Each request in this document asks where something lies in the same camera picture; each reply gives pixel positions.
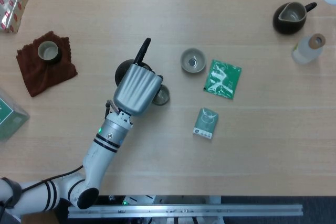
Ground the left robot hand grey black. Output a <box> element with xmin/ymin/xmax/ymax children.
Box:
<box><xmin>112</xmin><ymin>37</ymin><xmax>164</xmax><ymax>116</ymax></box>

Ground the black cast iron teapot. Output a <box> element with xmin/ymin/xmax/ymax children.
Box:
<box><xmin>114</xmin><ymin>60</ymin><xmax>158</xmax><ymax>88</ymax></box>

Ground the clear box with green label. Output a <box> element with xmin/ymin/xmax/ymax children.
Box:
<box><xmin>0</xmin><ymin>87</ymin><xmax>30</xmax><ymax>142</ymax></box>

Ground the grey ceramic bowl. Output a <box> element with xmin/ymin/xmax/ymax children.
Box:
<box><xmin>180</xmin><ymin>47</ymin><xmax>207</xmax><ymax>74</ymax></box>

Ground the small green tea box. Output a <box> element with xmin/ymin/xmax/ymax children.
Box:
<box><xmin>193</xmin><ymin>107</ymin><xmax>219</xmax><ymax>139</ymax></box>

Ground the green foil tea sachet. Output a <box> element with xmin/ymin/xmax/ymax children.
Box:
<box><xmin>203</xmin><ymin>59</ymin><xmax>243</xmax><ymax>101</ymax></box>

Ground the brown tea cloth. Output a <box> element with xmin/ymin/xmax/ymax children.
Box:
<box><xmin>16</xmin><ymin>30</ymin><xmax>78</xmax><ymax>98</ymax></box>

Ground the gold foil bag red print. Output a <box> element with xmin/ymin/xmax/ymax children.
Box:
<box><xmin>0</xmin><ymin>0</ymin><xmax>34</xmax><ymax>34</ymax></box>

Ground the brown chair seat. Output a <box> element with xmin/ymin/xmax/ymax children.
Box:
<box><xmin>21</xmin><ymin>209</ymin><xmax>60</xmax><ymax>224</ymax></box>

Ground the frosted glass bottle wooden cap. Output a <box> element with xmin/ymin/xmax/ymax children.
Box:
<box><xmin>291</xmin><ymin>33</ymin><xmax>327</xmax><ymax>65</ymax></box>

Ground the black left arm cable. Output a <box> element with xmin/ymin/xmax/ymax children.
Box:
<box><xmin>0</xmin><ymin>165</ymin><xmax>84</xmax><ymax>209</ymax></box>

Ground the aluminium profile rail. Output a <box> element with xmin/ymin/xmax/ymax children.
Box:
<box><xmin>68</xmin><ymin>203</ymin><xmax>304</xmax><ymax>219</ymax></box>

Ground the dark ceramic pitcher with handle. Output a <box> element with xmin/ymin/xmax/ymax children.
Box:
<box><xmin>272</xmin><ymin>2</ymin><xmax>318</xmax><ymax>35</ymax></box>

